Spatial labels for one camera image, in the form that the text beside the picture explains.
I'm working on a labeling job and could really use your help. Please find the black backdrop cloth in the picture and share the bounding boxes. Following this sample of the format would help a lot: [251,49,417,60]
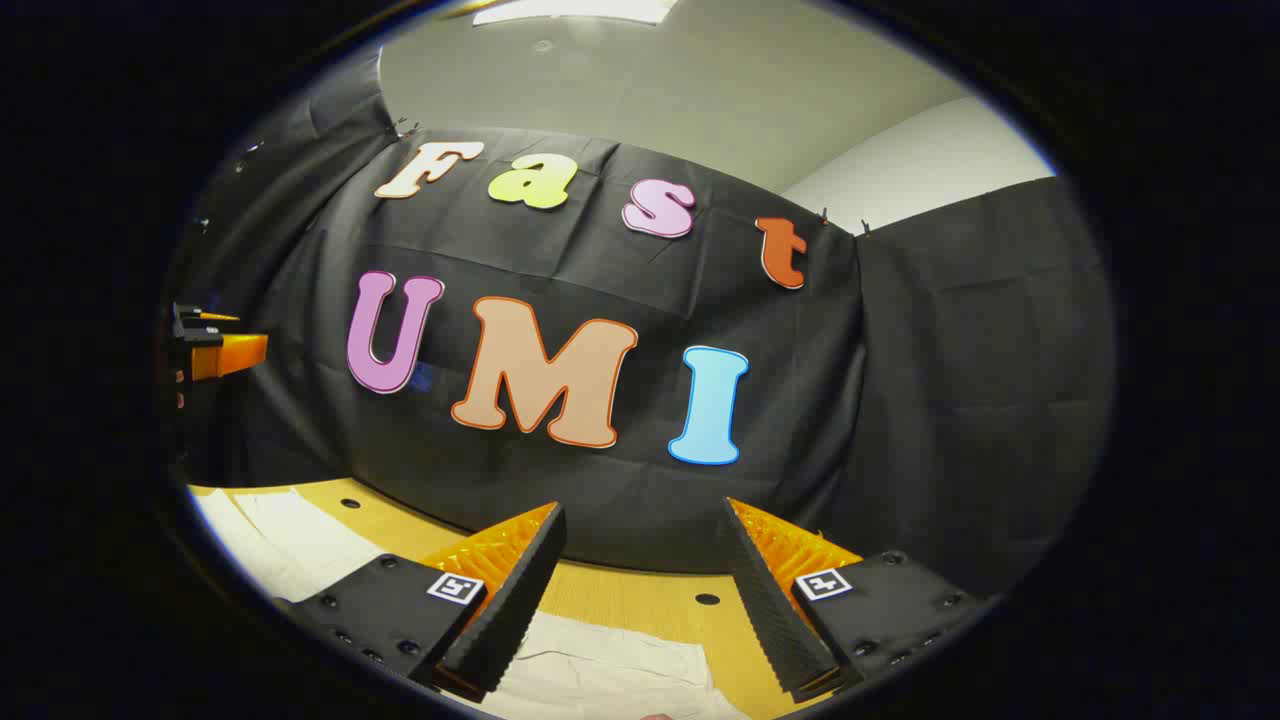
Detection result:
[165,45,1116,601]

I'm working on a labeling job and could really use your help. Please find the white jeans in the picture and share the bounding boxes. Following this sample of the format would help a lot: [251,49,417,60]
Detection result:
[190,487,751,720]

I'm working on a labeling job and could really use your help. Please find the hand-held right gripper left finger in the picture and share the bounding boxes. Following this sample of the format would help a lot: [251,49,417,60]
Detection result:
[272,500,568,704]

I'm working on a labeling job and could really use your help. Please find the ceiling light panel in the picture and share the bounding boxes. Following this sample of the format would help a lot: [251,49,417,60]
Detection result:
[472,0,679,27]

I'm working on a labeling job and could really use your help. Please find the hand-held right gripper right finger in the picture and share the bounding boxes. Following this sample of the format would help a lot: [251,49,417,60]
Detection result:
[722,497,1001,704]

